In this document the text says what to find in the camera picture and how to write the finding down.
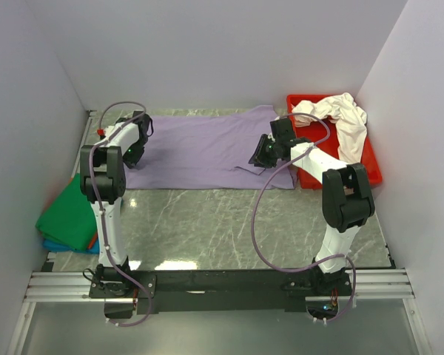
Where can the red plastic bin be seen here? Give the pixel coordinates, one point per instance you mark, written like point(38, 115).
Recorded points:
point(315, 132)

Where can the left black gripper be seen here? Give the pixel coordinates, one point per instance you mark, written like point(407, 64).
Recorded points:
point(132, 161)

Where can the purple t-shirt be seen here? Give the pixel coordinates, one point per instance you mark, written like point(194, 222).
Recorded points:
point(207, 152)

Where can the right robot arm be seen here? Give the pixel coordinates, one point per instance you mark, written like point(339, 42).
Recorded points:
point(346, 201)

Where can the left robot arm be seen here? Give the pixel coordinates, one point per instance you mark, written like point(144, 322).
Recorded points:
point(103, 180)

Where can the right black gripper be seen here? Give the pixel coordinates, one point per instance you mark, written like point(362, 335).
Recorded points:
point(258, 157)

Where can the green folded t-shirt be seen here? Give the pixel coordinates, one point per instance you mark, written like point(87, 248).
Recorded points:
point(69, 219)

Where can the aluminium rail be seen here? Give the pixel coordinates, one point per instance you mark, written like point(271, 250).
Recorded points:
point(374, 284)

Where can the blue folded t-shirt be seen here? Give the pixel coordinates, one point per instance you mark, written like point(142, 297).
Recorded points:
point(58, 248)

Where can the white t-shirt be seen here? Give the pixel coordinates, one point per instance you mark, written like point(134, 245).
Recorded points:
point(349, 119)

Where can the black base beam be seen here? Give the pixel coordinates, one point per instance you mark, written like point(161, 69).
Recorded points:
point(216, 290)

